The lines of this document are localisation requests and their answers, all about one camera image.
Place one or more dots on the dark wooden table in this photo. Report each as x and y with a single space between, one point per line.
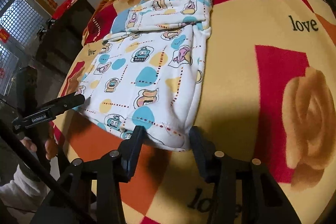
61 41

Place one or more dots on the red yellow rose blanket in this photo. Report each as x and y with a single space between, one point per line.
268 93

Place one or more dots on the barred window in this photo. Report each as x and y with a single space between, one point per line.
20 22

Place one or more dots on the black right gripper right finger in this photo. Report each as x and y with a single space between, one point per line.
245 185

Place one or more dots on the white sleeve forearm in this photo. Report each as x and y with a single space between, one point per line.
25 191

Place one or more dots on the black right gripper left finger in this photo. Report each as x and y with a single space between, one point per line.
89 192

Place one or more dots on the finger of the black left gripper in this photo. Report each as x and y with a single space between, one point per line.
61 104

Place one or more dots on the red cloth on table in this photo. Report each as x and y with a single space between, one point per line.
62 9

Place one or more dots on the white cartoon print baby garment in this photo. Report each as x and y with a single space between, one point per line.
149 72

